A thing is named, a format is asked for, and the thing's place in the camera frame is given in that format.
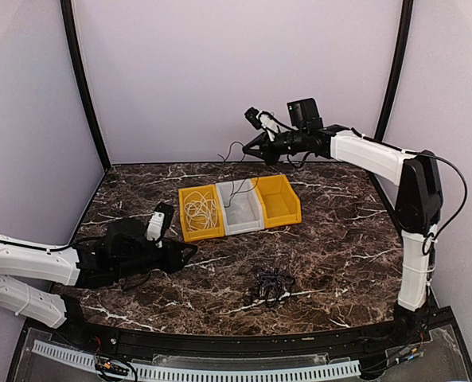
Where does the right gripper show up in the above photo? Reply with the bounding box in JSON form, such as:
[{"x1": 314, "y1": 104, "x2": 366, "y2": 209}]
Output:
[{"x1": 243, "y1": 128, "x2": 307, "y2": 166}]

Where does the white bin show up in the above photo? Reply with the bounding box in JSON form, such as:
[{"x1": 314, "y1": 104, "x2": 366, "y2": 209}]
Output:
[{"x1": 215, "y1": 179, "x2": 264, "y2": 236}]

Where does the black front rail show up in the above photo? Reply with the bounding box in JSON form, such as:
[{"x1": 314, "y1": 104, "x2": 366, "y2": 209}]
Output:
[{"x1": 24, "y1": 308, "x2": 431, "y2": 359}]

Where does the left black frame post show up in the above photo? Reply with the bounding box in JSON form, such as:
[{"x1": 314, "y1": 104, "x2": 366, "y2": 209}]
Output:
[{"x1": 60, "y1": 0, "x2": 111, "y2": 172}]

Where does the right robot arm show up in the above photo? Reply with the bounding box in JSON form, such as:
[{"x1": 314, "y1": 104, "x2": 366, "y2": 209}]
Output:
[{"x1": 243, "y1": 98, "x2": 445, "y2": 345}]

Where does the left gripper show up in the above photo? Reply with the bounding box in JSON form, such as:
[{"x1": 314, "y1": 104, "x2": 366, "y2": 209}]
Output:
[{"x1": 114, "y1": 236, "x2": 197, "y2": 280}]

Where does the black frame post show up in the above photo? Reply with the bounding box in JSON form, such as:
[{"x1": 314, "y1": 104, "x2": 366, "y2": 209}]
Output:
[
  {"x1": 373, "y1": 0, "x2": 414, "y2": 150},
  {"x1": 60, "y1": 0, "x2": 111, "y2": 172}
]

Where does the white slotted cable duct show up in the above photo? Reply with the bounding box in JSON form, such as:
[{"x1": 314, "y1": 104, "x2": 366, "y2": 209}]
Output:
[{"x1": 32, "y1": 340, "x2": 361, "y2": 382}]

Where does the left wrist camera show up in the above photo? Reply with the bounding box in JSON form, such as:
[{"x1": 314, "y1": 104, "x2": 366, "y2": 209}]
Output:
[{"x1": 146, "y1": 202, "x2": 174, "y2": 248}]

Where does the yellow bin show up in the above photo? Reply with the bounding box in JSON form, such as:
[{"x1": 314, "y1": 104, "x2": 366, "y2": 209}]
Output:
[
  {"x1": 252, "y1": 174, "x2": 302, "y2": 228},
  {"x1": 178, "y1": 185, "x2": 224, "y2": 242}
]

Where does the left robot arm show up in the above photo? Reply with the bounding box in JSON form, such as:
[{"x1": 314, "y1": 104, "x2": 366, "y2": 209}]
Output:
[{"x1": 0, "y1": 212, "x2": 197, "y2": 347}]

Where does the right black frame post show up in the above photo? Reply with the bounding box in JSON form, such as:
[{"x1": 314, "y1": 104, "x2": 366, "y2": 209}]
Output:
[{"x1": 373, "y1": 0, "x2": 414, "y2": 150}]

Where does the thick black cable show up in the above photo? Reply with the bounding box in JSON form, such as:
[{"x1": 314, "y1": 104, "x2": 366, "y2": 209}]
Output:
[{"x1": 242, "y1": 274, "x2": 292, "y2": 309}]

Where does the black thin cable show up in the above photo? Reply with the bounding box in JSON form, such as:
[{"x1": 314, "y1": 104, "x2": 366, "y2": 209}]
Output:
[{"x1": 217, "y1": 141, "x2": 260, "y2": 209}]

